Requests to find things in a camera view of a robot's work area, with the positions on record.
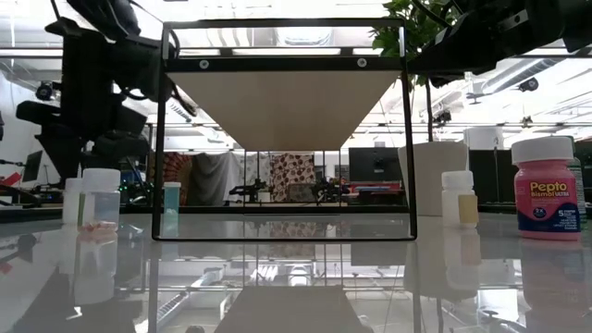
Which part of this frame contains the white bottle with yellow label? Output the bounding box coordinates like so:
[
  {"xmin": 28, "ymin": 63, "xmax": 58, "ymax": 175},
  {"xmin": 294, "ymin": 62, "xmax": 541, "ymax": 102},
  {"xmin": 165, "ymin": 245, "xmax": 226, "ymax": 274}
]
[{"xmin": 440, "ymin": 170, "xmax": 480, "ymax": 228}]

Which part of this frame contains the white bottle with green label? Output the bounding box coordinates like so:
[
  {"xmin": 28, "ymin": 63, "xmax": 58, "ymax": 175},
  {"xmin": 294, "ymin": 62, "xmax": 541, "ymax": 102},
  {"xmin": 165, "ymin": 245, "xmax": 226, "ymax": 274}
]
[{"xmin": 62, "ymin": 178, "xmax": 87, "ymax": 227}]

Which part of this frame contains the pink Pepto Bismol bottle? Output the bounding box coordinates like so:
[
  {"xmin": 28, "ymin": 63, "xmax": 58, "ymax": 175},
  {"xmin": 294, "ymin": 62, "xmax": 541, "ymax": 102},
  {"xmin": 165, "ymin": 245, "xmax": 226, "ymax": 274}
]
[{"xmin": 511, "ymin": 136, "xmax": 583, "ymax": 241}]

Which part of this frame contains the dotted patterned cloth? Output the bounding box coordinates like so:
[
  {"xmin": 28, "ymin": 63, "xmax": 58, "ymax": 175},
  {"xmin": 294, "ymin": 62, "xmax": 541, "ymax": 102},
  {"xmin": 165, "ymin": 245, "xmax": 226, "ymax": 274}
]
[{"xmin": 270, "ymin": 154, "xmax": 316, "ymax": 204}]

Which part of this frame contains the grey cloth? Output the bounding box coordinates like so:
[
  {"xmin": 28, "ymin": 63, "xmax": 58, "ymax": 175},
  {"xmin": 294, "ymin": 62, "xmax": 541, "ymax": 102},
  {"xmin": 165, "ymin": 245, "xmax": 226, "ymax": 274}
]
[{"xmin": 187, "ymin": 152, "xmax": 244, "ymax": 207}]

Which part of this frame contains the red patterned cloth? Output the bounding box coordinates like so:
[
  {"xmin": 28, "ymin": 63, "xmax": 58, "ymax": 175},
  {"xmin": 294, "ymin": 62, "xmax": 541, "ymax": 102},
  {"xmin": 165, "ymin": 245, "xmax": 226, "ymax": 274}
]
[{"xmin": 165, "ymin": 152, "xmax": 193, "ymax": 207}]

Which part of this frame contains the white plant pot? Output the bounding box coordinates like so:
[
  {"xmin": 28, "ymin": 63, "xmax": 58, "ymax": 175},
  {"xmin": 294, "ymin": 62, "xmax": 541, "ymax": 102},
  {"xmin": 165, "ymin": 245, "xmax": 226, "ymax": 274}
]
[{"xmin": 397, "ymin": 141, "xmax": 469, "ymax": 217}]

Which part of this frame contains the green leafy plant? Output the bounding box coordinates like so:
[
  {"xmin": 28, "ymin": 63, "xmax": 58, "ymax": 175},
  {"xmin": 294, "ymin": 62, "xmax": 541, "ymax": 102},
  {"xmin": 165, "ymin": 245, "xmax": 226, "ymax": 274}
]
[{"xmin": 369, "ymin": 0, "xmax": 460, "ymax": 143}]

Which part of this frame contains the clear bottle with red pills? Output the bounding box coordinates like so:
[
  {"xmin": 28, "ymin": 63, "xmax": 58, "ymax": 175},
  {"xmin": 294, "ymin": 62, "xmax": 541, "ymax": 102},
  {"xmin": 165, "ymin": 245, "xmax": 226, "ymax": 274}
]
[{"xmin": 78, "ymin": 167, "xmax": 122, "ymax": 234}]

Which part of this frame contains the black partition panel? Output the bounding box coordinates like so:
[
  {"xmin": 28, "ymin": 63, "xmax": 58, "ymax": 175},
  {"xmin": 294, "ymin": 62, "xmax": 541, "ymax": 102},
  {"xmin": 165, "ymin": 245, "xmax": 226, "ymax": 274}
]
[{"xmin": 467, "ymin": 150, "xmax": 519, "ymax": 204}]

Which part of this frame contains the small black monitor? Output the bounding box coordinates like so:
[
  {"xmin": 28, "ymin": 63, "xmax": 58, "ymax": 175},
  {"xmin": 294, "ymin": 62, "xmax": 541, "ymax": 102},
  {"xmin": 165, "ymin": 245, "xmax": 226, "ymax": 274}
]
[{"xmin": 21, "ymin": 150, "xmax": 43, "ymax": 183}]

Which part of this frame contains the black table frame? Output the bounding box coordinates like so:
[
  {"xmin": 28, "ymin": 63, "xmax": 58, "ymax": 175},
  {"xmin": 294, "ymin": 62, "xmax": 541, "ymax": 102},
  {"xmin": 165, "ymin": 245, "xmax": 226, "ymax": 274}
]
[{"xmin": 0, "ymin": 203, "xmax": 592, "ymax": 224}]

